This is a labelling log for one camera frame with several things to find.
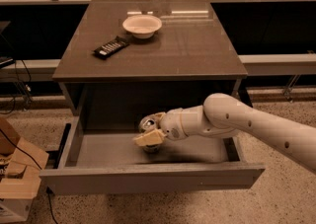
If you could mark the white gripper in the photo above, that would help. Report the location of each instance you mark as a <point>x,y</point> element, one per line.
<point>172,123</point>

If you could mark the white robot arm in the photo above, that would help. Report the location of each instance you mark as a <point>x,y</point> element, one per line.
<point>222,116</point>

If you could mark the black remote control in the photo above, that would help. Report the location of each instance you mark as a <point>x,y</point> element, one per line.
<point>111,47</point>

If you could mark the white box under cardboard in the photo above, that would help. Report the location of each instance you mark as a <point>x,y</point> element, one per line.
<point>14,210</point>

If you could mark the grey open top drawer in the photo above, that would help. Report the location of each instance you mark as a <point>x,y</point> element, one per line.
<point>99,155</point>

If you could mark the grey cabinet with counter top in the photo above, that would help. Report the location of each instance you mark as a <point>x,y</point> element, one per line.
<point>191,45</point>

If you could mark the brown cardboard box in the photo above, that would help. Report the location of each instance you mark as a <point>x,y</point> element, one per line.
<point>21,179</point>

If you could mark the white paper bowl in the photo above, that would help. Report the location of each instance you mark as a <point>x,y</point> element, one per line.
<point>142,26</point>

